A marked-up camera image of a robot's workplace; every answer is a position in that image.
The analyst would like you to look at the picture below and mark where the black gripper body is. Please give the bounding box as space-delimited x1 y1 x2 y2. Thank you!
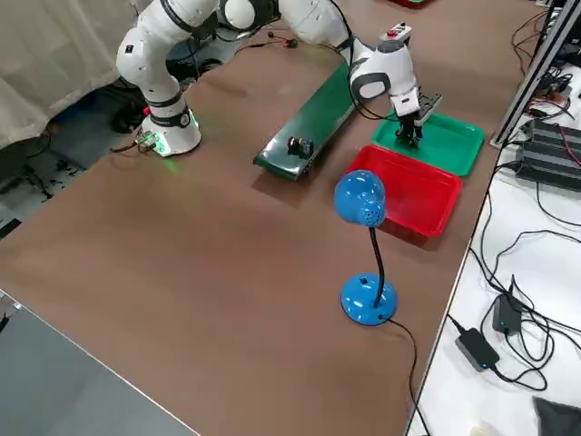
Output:
395 113 427 134

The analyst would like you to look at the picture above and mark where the grey push button control box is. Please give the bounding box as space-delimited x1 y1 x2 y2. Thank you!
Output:
379 21 415 46

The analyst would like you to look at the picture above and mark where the red push button switch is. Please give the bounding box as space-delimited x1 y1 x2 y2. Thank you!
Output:
286 134 315 158

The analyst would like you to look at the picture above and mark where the green belt conveyor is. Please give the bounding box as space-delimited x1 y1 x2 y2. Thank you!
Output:
252 57 360 185

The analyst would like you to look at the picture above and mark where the red plastic tray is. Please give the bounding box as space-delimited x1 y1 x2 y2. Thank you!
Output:
347 144 464 240

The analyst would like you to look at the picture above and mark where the blue desk lamp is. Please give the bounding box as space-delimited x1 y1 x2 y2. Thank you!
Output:
333 169 401 327

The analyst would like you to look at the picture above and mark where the black finned power supply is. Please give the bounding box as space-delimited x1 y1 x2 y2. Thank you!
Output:
521 118 581 158
515 152 581 192

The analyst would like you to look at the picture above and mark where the black power adapter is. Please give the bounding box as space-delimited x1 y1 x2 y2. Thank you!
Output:
492 290 524 337
455 327 501 373

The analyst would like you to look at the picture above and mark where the small green circuit board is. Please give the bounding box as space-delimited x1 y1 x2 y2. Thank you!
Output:
135 131 158 154

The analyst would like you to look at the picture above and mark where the white curtain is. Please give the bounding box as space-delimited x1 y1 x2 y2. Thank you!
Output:
0 0 142 151

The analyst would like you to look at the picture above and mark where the grey metal panel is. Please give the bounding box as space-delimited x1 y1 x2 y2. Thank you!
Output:
0 290 201 436

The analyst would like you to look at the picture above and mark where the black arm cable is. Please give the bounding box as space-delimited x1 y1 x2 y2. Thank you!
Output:
330 0 396 123

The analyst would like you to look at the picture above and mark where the aluminium frame post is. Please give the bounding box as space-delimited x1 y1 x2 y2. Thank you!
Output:
489 0 581 147

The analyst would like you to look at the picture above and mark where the electronics board with wires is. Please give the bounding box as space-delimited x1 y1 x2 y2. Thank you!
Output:
528 67 581 120

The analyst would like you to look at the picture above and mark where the black cable with inline plug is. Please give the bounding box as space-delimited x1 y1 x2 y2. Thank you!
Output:
233 39 286 56

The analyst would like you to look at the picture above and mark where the black lamp cable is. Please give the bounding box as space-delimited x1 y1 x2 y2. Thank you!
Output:
383 317 430 436

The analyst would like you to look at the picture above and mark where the black adapter cable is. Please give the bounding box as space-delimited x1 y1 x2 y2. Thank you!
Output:
493 361 549 392

